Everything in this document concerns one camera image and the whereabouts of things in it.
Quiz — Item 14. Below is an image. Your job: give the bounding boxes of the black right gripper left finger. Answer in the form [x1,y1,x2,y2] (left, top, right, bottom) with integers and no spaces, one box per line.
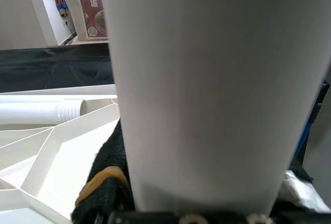
[71,119,139,224]

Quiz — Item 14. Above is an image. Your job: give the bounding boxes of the red printed box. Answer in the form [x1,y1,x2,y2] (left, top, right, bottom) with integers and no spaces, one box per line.
[74,0,108,41]

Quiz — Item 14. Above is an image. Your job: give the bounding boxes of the white plastic table leg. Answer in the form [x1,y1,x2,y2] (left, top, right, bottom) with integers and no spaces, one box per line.
[0,98,90,126]
[99,0,331,214]

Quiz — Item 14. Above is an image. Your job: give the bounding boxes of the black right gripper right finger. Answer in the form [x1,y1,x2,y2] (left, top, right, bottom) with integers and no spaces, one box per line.
[278,160,331,218]

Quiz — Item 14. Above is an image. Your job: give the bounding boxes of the white cabinet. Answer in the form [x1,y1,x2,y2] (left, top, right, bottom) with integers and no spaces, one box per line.
[22,0,78,47]

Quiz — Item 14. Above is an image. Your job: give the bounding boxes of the tan rubber band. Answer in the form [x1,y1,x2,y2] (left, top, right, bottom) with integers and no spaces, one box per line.
[74,166,129,207]

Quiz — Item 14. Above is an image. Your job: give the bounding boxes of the white plastic table top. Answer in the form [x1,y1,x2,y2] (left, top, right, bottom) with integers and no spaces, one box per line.
[0,84,122,224]

